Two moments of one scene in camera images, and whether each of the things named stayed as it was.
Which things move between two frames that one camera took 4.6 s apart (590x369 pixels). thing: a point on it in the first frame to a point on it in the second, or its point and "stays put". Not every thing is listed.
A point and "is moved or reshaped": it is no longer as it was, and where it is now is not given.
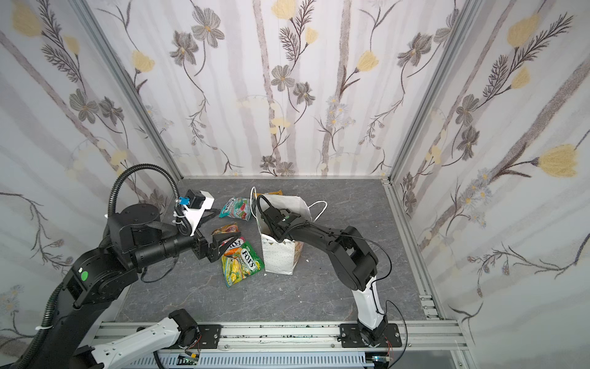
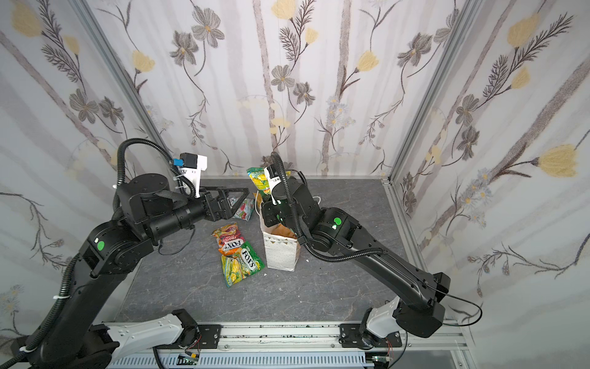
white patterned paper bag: (297, 204) is moved or reshaped
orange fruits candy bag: (236, 245) stays put
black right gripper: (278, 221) stays put
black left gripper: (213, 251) to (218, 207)
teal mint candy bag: (236, 207) stays put
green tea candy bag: (245, 264) stays put
